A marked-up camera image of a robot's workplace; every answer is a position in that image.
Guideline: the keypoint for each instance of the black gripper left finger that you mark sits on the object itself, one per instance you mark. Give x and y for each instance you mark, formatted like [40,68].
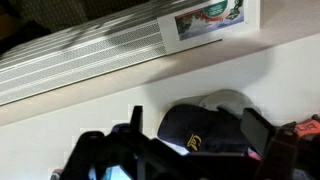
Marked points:
[136,118]

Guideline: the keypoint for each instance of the navy cap with yellow logo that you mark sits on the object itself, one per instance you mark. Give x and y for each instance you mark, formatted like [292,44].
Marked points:
[203,128]

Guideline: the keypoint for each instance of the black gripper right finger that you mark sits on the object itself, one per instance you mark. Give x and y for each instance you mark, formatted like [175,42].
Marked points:
[257,131]

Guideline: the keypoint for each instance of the open white drawer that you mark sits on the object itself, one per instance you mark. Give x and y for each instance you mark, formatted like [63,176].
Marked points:
[83,53]

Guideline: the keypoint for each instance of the colourful sticker on radiator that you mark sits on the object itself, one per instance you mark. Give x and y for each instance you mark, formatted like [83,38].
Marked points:
[210,18]

